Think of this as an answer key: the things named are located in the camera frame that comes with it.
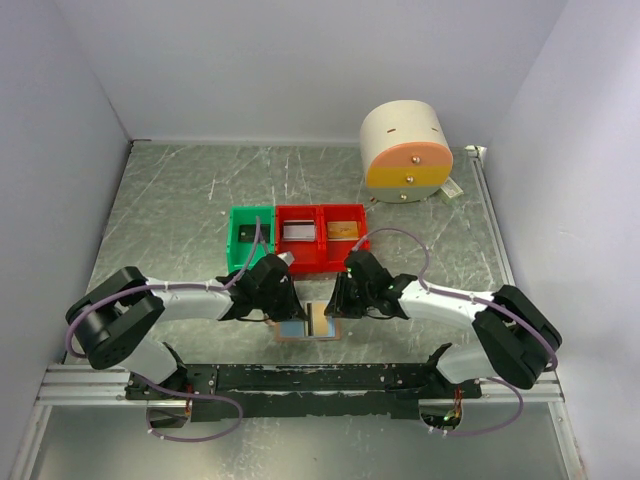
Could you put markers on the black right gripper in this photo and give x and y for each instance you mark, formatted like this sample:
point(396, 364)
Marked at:
point(339, 305)

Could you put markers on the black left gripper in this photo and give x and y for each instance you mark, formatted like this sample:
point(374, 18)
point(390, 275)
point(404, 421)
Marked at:
point(292, 309)

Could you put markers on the brown leather card holder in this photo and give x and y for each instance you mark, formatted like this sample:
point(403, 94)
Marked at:
point(296, 330)

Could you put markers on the green plastic bin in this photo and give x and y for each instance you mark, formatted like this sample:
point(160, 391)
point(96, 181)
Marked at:
point(238, 252)

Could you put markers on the white diamond print card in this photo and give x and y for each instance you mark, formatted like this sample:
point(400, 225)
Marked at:
point(299, 230)

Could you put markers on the red plastic bin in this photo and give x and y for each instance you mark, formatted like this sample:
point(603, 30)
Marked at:
point(335, 252)
point(308, 255)

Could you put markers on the white round drawer cabinet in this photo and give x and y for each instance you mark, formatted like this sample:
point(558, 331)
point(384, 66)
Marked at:
point(405, 155)

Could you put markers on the orange striped card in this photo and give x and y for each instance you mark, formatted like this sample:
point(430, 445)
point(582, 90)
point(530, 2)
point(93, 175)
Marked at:
point(319, 326)

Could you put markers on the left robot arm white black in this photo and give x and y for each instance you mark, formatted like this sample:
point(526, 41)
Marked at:
point(110, 326)

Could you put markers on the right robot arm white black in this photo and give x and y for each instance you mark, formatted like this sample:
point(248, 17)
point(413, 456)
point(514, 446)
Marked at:
point(509, 336)

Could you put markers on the black card in green bin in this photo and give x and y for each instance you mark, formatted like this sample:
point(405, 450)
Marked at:
point(246, 232)

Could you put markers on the gold card in bin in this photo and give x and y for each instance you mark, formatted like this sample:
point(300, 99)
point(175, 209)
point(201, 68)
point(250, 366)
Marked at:
point(343, 230)

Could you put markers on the small white green box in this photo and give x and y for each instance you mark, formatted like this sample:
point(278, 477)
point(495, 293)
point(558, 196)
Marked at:
point(450, 190)

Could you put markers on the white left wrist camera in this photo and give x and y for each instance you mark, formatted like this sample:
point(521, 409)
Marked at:
point(287, 257)

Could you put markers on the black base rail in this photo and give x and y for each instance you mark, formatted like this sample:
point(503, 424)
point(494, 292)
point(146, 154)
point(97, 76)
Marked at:
point(295, 391)

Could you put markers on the white corner bracket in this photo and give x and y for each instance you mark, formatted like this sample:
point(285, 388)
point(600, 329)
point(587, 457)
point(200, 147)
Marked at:
point(476, 151)

